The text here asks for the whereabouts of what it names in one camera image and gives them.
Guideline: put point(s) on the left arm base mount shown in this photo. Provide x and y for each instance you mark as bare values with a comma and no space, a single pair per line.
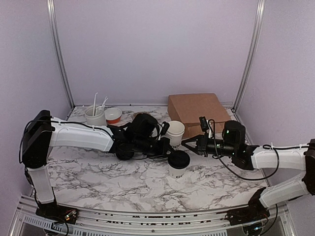
55,211

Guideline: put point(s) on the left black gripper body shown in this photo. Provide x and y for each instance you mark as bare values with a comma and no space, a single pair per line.
160,151

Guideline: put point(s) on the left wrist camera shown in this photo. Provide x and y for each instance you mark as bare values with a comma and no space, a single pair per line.
164,128

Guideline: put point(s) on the white paper coffee cup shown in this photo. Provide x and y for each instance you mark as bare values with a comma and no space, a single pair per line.
176,173

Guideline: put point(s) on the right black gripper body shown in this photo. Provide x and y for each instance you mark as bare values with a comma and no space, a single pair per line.
205,148

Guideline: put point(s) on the right aluminium frame post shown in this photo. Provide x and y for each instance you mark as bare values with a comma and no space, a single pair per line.
252,50

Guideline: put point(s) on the cardboard cup carrier tray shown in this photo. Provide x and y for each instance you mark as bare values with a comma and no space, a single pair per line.
135,115

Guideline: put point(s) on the aluminium frame post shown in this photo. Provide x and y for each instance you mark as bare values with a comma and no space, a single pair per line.
58,50
252,50

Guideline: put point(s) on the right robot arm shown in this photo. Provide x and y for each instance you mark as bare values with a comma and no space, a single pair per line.
256,157

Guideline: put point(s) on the black plastic cup lid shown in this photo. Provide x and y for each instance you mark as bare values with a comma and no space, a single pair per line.
179,159

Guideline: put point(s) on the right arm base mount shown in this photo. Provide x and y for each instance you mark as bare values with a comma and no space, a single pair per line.
253,212

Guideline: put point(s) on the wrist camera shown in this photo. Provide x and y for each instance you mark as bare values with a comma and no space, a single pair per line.
208,127
164,128

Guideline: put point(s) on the brown paper bag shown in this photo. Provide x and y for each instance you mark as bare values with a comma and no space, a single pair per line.
187,108

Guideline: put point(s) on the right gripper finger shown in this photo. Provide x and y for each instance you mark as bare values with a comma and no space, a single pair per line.
193,149
190,140

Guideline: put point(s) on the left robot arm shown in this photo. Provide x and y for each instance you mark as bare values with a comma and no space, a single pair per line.
144,135

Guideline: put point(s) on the aluminium front rail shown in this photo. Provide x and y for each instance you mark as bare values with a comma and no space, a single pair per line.
93,222

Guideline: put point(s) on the left aluminium frame post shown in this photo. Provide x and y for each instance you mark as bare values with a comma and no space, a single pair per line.
58,50

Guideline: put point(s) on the white utensil holder cup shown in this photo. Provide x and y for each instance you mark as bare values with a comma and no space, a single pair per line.
94,116

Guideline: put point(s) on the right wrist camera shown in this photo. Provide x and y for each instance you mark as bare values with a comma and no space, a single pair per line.
208,127

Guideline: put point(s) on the orange white bowl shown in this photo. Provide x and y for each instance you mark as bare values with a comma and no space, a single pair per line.
113,115

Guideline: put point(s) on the stacked white paper cups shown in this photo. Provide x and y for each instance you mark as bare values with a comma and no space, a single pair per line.
175,132

